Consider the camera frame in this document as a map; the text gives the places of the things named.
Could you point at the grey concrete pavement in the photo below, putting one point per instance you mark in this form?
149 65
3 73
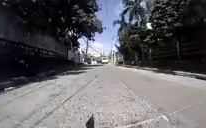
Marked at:
21 81

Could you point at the large leafy trees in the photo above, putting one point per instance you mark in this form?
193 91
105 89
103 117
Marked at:
67 16

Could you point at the row of trees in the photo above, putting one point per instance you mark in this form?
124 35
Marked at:
164 16

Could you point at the dark slatted fence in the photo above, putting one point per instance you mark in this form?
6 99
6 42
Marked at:
194 50

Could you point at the grey concrete road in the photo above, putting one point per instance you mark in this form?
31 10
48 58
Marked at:
124 93

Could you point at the pole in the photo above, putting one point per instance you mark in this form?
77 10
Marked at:
113 50
87 46

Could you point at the concrete kerb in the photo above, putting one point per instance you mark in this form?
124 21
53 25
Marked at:
187 74

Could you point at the robot's own part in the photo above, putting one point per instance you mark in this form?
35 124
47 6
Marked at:
90 122

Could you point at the dark concrete wall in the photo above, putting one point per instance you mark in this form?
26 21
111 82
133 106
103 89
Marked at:
24 43

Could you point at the white vehicle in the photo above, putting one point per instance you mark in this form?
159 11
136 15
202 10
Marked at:
105 60

